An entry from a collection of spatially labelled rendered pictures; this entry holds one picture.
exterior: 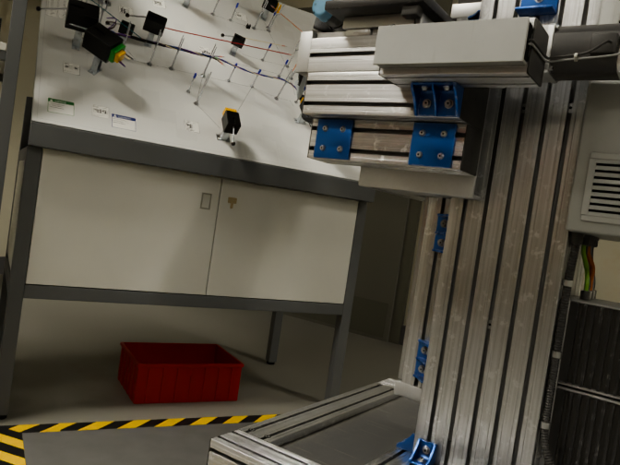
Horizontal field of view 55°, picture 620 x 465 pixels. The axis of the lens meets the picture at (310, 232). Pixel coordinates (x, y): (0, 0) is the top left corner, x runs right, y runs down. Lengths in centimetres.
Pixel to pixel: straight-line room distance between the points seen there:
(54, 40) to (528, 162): 150
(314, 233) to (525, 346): 108
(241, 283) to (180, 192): 38
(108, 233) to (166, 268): 21
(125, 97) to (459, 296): 123
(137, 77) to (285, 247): 76
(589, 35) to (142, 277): 141
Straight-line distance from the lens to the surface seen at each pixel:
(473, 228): 130
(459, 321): 131
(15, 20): 187
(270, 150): 208
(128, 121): 194
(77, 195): 189
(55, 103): 192
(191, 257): 198
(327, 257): 219
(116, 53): 195
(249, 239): 204
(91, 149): 186
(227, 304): 205
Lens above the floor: 72
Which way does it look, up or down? 2 degrees down
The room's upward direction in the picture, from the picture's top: 8 degrees clockwise
